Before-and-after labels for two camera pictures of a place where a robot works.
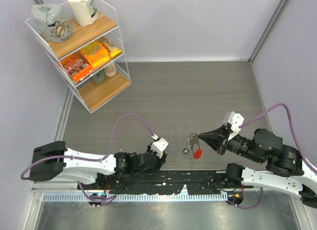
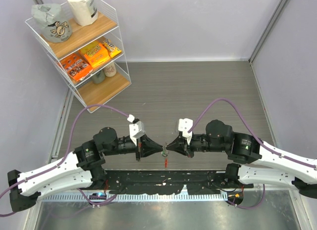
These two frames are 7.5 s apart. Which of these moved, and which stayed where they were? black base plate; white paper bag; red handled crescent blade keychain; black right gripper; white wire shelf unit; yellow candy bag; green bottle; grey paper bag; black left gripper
Moved: red handled crescent blade keychain; black right gripper; black left gripper
Stayed: white wire shelf unit; black base plate; green bottle; grey paper bag; white paper bag; yellow candy bag
